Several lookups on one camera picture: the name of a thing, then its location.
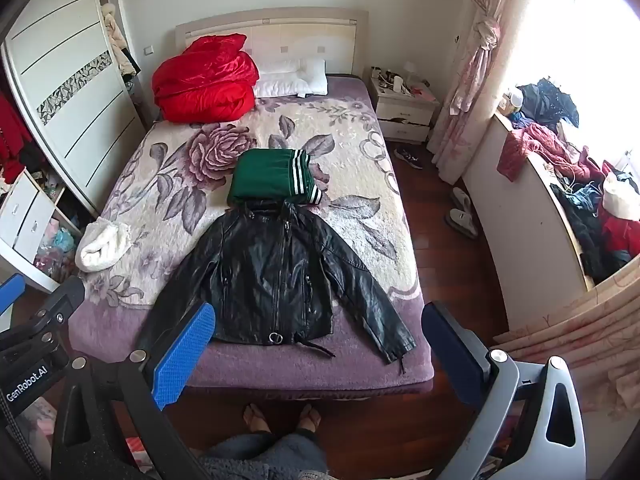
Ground person's left foot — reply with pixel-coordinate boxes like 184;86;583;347
242;403;274;435

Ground white drawer unit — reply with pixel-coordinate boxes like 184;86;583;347
0;169;83;293

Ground dark clothes pile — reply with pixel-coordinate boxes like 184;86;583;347
550;182;633;282

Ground white hat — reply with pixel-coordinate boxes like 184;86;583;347
602;171;640;222

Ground red knit garment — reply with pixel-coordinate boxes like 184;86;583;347
497;123;592;182

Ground white nightstand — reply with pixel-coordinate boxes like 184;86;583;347
369;66;442;144

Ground floral plush blanket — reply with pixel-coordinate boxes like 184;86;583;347
67;75;435;395

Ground dark blue clothes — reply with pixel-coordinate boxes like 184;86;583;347
516;78;581;130

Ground red duvet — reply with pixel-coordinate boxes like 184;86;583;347
151;33;260;124

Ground person's right foot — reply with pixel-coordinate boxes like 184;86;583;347
296;403;322;434

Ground white pillow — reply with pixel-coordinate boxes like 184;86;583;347
252;57;328;99

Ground black leather jacket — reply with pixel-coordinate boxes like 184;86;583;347
135;198;417;375

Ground beige cloth bundle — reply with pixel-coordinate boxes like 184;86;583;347
100;2;138;76

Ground green garment with white stripes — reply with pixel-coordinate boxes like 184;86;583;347
227;148;323;208

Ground beige patterned curtain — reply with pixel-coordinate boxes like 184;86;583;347
492;254;640;413

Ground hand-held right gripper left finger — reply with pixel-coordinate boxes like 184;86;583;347
50;302;217;480

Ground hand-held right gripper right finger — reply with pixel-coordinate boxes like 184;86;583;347
421;301;587;480

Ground black braided cable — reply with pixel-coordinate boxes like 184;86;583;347
0;400;28;480

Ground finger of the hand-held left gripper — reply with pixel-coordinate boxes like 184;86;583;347
0;274;27;332
27;276;87;333

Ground dark sneaker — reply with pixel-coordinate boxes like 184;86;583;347
394;148;424;169

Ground person's foot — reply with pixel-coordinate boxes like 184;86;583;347
242;403;274;435
296;403;322;434

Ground white wardrobe with mosaic band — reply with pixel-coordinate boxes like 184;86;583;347
0;0;148;218

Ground white fluffy garment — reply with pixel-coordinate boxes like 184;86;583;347
75;217;133;273

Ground beige bed headboard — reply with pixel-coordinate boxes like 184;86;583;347
175;7;370;78

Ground red hanging clothes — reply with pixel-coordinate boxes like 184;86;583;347
0;91;32;186

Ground pink floral curtain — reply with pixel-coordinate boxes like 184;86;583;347
426;0;515;184

